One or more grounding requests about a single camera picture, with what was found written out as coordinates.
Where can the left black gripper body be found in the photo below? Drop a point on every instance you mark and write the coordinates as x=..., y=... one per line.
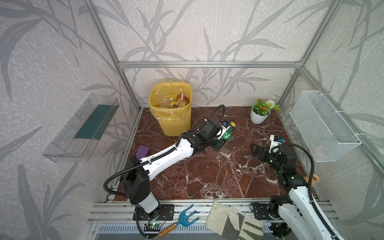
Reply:
x=218, y=135

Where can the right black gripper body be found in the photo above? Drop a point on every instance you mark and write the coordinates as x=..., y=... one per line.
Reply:
x=261, y=153

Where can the green plastic bottle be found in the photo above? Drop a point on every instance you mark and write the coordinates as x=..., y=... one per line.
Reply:
x=228, y=133

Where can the clear crushed bottle white cap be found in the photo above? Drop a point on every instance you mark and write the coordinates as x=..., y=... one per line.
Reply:
x=165, y=102

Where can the red yellow label bottle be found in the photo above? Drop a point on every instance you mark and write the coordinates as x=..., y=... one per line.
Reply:
x=182, y=100

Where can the yellow label tea bottle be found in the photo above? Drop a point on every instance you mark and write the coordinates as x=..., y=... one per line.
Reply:
x=173, y=103

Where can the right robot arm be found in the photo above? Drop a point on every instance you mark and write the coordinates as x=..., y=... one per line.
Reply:
x=298, y=210

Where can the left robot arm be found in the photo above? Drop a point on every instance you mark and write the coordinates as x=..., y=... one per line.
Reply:
x=133, y=182

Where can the yellow ribbed waste bin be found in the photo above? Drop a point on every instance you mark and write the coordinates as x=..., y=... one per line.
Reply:
x=175, y=128

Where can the clear yellow bin liner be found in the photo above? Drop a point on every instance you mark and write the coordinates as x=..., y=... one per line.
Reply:
x=170, y=88

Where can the terracotta clay vase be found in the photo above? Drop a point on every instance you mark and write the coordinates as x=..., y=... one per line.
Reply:
x=315, y=179

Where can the white pot with flowers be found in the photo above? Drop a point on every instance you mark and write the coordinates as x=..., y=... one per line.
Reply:
x=261, y=110

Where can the purple pink object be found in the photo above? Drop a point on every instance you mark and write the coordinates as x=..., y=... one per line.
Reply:
x=142, y=152

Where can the blue garden hand fork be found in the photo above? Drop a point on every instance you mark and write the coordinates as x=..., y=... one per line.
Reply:
x=183, y=220

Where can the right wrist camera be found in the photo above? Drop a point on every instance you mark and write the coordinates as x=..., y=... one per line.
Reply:
x=276, y=142

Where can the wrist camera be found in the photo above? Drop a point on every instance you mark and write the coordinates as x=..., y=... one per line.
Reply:
x=276, y=142
x=224, y=125

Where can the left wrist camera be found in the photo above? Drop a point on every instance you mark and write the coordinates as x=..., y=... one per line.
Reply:
x=224, y=125

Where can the white wire mesh basket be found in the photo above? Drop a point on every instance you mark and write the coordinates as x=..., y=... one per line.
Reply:
x=325, y=131

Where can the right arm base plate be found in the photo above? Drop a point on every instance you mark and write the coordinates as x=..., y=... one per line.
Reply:
x=260, y=211

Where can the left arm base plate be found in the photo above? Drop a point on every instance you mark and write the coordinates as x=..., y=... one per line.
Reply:
x=161, y=213

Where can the clear acrylic wall shelf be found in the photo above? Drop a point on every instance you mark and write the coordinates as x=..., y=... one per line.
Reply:
x=78, y=139

